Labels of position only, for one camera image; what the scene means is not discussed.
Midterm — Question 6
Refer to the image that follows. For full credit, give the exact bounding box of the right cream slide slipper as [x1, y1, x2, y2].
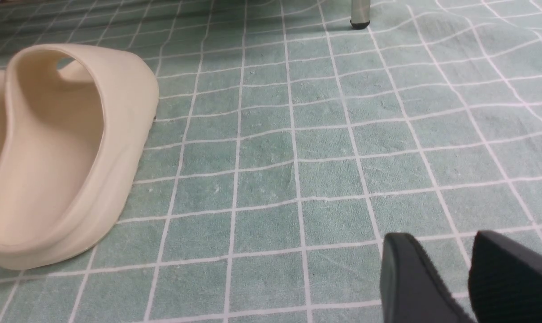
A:
[0, 44, 159, 270]

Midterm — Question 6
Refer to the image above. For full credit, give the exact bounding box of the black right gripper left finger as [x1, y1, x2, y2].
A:
[380, 232, 474, 323]

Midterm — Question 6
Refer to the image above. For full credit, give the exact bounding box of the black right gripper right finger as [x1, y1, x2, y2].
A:
[468, 231, 542, 323]

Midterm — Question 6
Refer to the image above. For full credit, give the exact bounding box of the stainless steel shoe rack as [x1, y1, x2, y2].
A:
[350, 0, 371, 30]

